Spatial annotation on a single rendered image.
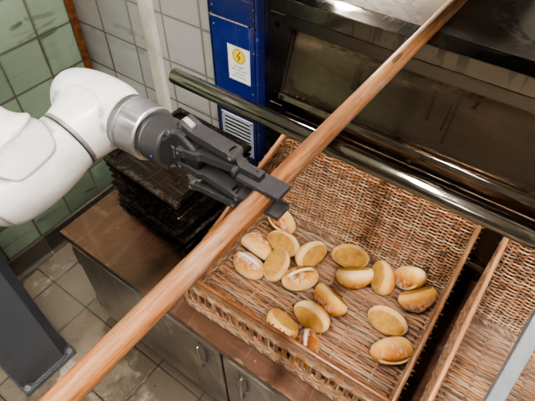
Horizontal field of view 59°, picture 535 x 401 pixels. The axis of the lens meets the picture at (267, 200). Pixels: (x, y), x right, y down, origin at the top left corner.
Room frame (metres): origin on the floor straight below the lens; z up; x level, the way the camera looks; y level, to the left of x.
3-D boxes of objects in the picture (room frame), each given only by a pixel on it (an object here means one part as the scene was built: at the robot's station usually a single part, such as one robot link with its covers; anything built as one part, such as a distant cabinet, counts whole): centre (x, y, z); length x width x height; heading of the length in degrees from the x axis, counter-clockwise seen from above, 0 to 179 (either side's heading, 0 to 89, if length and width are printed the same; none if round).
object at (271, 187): (0.44, 0.01, 1.22); 0.07 x 0.03 x 0.01; 54
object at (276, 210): (0.44, 0.01, 1.18); 0.07 x 0.03 x 0.01; 54
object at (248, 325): (0.66, -0.15, 0.72); 0.56 x 0.49 x 0.28; 56
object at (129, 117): (0.57, 0.19, 1.20); 0.09 x 0.06 x 0.09; 144
